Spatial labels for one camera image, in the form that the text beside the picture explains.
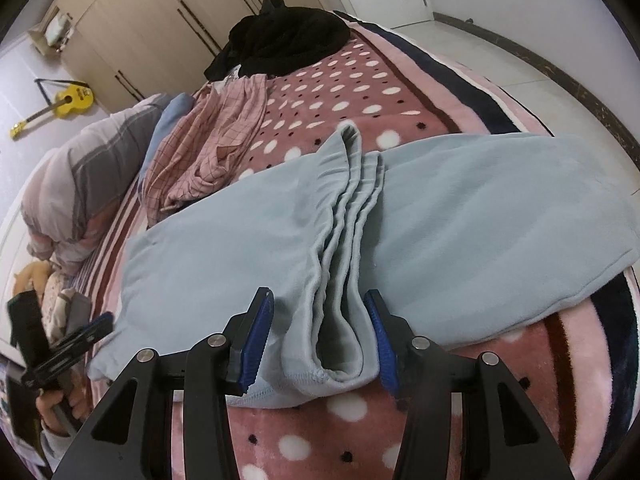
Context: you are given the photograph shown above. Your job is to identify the person's left hand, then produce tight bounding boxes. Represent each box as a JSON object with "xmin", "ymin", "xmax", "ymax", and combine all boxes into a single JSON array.
[{"xmin": 37, "ymin": 380, "xmax": 95, "ymax": 435}]

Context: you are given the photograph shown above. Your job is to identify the dark speckled baseboard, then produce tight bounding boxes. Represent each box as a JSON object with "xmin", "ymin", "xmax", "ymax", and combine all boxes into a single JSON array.
[{"xmin": 432, "ymin": 10, "xmax": 640, "ymax": 166}]

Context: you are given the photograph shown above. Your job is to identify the light blue-grey pants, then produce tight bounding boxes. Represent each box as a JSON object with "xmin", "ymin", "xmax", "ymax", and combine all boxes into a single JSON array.
[{"xmin": 86, "ymin": 122, "xmax": 638, "ymax": 408}]

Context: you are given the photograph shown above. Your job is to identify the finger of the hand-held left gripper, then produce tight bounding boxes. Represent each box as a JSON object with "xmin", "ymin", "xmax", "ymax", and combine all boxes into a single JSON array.
[
  {"xmin": 50, "ymin": 311, "xmax": 115, "ymax": 356},
  {"xmin": 30, "ymin": 342, "xmax": 96, "ymax": 387}
]

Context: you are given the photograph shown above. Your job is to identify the black garment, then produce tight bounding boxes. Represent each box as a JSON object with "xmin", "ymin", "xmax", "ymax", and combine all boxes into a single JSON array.
[{"xmin": 204, "ymin": 0, "xmax": 352, "ymax": 82}]

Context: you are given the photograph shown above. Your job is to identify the cardboard box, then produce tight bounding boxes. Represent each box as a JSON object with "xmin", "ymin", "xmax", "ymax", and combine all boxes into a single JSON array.
[{"xmin": 27, "ymin": 6, "xmax": 76, "ymax": 56}]

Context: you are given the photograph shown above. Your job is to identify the person's left forearm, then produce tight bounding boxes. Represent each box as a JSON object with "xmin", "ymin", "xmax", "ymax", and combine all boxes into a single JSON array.
[{"xmin": 39, "ymin": 427, "xmax": 77, "ymax": 468}]

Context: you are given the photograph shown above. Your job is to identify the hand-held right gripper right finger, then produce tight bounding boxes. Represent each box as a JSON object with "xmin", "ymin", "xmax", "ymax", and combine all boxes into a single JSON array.
[{"xmin": 363, "ymin": 289, "xmax": 576, "ymax": 480}]

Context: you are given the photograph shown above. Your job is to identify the beige wardrobe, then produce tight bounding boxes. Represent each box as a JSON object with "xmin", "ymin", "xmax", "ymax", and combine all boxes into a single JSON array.
[{"xmin": 50, "ymin": 0, "xmax": 341, "ymax": 116}]

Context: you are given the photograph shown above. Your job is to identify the blue cloth garment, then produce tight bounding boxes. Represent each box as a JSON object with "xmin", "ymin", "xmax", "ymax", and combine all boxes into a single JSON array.
[{"xmin": 137, "ymin": 92, "xmax": 195, "ymax": 186}]

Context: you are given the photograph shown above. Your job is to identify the tan plush toy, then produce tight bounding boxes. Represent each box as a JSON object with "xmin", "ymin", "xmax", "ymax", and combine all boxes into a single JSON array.
[{"xmin": 12, "ymin": 260, "xmax": 51, "ymax": 297}]

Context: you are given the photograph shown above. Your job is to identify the pink checked garment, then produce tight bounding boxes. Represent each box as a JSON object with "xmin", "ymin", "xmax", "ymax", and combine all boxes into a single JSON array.
[{"xmin": 141, "ymin": 74, "xmax": 271, "ymax": 223}]

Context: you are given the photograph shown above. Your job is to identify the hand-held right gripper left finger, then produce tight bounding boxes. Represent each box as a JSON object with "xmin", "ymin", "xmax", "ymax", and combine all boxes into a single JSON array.
[{"xmin": 50, "ymin": 287, "xmax": 275, "ymax": 480}]

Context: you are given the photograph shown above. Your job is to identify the pink striped dotted blanket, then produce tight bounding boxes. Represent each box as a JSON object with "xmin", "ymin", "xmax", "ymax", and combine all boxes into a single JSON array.
[{"xmin": 30, "ymin": 10, "xmax": 640, "ymax": 480}]

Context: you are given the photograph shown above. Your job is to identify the yellow ukulele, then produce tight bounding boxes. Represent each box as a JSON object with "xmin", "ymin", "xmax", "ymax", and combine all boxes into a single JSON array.
[{"xmin": 9, "ymin": 84, "xmax": 94, "ymax": 139}]

